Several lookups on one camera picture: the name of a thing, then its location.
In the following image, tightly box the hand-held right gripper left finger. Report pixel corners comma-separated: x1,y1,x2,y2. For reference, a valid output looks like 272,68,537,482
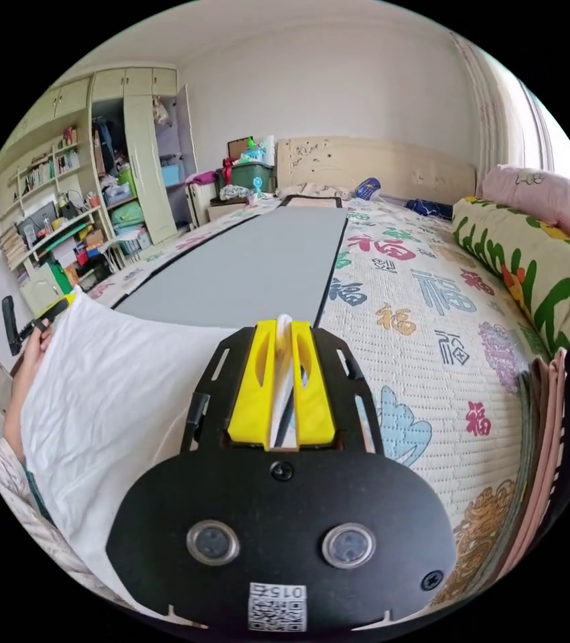
226,319,280,451

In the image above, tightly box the person's left hand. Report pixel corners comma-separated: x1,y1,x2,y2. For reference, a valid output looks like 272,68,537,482
11,321,56,401

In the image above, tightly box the pink blanket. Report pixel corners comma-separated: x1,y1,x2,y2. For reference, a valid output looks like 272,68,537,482
481,164,570,255

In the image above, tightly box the rolled blanket with green print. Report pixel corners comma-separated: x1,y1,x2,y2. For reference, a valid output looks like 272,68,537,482
451,194,570,364

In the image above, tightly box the bed with printed quilt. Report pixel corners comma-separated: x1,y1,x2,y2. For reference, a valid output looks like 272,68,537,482
83,134,569,616

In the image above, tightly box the person's left forearm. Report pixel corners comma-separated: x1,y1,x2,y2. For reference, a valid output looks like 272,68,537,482
2,389,28,466

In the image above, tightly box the pale green cupboard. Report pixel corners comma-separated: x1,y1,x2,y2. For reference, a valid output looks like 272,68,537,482
87,66,199,250

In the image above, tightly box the pile of clothes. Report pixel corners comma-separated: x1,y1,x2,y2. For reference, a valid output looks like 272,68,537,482
508,346,570,583

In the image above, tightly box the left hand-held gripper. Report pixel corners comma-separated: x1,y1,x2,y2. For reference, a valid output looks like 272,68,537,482
15,295,78,346

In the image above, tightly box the green storage box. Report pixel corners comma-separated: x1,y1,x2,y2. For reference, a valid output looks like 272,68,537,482
228,160,277,192

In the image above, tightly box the curtain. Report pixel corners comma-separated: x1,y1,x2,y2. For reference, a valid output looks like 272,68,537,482
449,29,559,174

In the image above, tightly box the shelf with books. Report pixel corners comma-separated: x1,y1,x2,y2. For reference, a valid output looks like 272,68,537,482
0,79,115,305

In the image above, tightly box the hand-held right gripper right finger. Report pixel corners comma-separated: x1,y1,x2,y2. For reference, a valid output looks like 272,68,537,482
290,320,338,449

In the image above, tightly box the grey folding mat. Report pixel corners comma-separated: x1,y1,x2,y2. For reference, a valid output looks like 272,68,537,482
110,194,350,334

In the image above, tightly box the white shirt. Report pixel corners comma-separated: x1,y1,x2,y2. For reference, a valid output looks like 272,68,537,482
19,285,298,612

